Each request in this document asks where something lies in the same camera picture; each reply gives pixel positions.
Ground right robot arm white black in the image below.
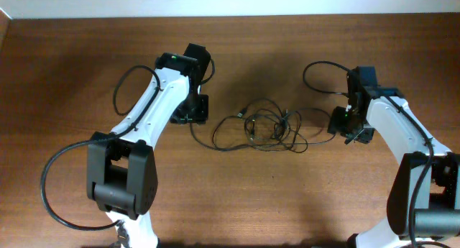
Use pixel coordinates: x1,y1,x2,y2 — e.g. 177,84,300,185
328,66,459,247

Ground black USB cable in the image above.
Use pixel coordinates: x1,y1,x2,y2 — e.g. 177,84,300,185
188,98,310,154

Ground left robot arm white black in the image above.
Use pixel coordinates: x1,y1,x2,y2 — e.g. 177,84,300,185
86,43,212,247

